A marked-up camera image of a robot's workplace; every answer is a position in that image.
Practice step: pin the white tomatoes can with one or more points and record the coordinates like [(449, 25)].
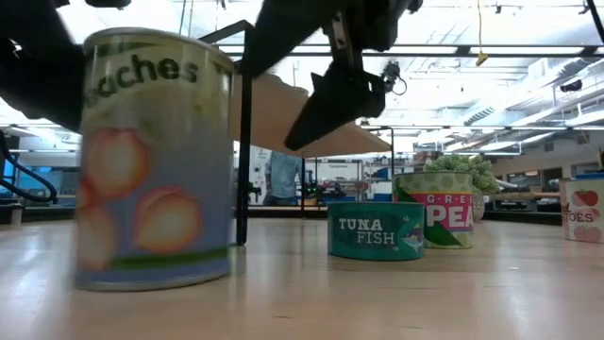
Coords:
[(585, 212)]

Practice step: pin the peaches can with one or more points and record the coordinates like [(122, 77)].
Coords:
[(156, 189)]

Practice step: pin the green potted plant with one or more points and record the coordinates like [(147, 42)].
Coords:
[(472, 167)]

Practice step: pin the background black robot arm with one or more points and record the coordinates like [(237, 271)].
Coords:
[(330, 191)]

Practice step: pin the teal tuna fish can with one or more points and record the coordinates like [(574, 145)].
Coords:
[(373, 231)]

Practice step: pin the black overhead camera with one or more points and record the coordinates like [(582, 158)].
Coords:
[(394, 73)]

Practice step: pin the wooden shelf with black frame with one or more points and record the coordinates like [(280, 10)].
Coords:
[(264, 108)]

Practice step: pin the green peas can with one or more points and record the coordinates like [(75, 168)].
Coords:
[(448, 189)]

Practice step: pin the background black frame stand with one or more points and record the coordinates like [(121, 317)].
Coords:
[(392, 151)]

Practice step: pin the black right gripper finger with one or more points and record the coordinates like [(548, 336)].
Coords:
[(288, 33), (340, 104)]

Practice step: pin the person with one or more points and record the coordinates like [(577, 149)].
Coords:
[(283, 177)]

